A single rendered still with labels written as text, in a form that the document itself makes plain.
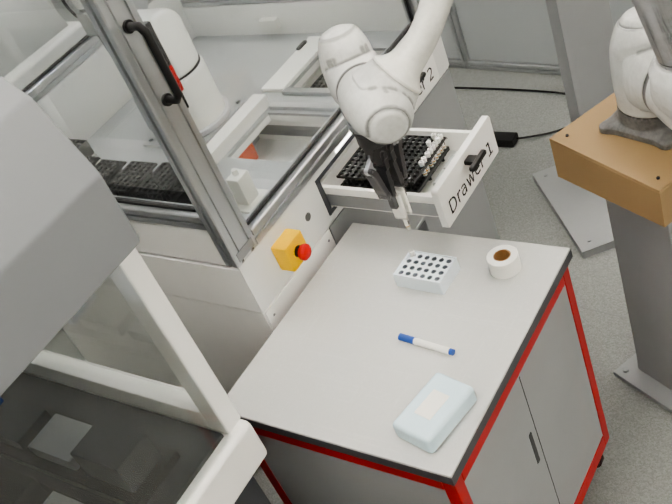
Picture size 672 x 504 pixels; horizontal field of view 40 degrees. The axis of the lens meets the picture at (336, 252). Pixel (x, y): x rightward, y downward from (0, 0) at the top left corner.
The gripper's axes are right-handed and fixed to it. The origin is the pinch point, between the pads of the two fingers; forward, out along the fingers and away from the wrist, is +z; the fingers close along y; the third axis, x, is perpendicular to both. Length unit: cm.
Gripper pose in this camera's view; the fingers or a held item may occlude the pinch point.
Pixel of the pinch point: (399, 202)
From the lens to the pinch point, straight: 195.8
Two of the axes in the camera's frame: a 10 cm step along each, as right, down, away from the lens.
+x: 7.9, 1.4, -5.9
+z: 3.2, 7.3, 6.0
